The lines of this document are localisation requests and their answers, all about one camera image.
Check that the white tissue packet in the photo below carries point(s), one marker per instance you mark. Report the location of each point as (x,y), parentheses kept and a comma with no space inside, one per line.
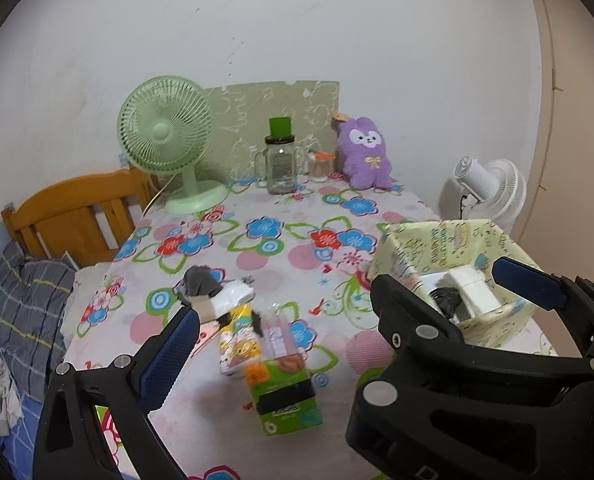
(234,295)

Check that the blue bed sheet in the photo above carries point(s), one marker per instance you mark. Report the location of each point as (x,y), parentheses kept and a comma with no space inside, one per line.
(22,435)

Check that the brown cardboard piece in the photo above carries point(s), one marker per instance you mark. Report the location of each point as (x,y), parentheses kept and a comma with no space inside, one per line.
(339,119)

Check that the white fan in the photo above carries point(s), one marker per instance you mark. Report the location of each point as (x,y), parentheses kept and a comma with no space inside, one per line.
(477,180)

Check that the green desk fan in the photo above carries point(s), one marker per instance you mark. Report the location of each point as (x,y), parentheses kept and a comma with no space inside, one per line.
(159,132)

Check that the yellow patterned fabric storage box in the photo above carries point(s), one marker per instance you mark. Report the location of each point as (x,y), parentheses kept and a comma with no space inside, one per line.
(427,240)

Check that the glass mug jar green lid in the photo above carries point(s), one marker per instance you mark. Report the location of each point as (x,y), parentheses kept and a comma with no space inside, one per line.
(279,170)

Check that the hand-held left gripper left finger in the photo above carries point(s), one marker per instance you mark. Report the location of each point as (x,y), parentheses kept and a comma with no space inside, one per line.
(172,355)

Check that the green tissue packet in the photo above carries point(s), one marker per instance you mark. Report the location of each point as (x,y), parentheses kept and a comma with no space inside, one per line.
(287,410)

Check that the floral tablecloth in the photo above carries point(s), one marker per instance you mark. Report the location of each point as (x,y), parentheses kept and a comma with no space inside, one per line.
(287,260)

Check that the beige cloth item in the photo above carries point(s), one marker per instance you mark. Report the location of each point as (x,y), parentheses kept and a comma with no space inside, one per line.
(206,309)

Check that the grey plaid pillow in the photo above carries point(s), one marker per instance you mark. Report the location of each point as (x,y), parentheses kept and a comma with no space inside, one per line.
(27,305)

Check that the wooden bed headboard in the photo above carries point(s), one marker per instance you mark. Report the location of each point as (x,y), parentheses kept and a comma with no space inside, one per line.
(77,200)

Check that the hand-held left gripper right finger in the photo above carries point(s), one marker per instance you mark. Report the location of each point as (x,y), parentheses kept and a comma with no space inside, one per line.
(402,315)

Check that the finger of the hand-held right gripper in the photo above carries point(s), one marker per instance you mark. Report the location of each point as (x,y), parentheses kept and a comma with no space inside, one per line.
(524,282)

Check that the purple plush rabbit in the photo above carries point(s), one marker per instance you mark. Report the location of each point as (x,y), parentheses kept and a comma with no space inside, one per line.
(364,160)

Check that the green patterned wall board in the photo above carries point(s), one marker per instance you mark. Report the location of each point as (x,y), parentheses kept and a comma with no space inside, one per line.
(247,115)

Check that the toothpick jar orange lid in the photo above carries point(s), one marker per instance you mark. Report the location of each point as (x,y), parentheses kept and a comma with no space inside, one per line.
(321,170)

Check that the white bedding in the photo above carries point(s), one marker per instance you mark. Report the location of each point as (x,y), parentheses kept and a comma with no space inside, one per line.
(84,285)

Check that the yellow cartoon tissue packet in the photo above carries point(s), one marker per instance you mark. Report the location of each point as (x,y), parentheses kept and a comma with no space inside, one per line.
(239,345)

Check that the black soft item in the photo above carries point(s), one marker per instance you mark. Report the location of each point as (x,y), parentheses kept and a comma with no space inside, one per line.
(444,300)

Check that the clear pink tissue packet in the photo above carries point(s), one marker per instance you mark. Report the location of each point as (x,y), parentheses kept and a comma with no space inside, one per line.
(277,335)

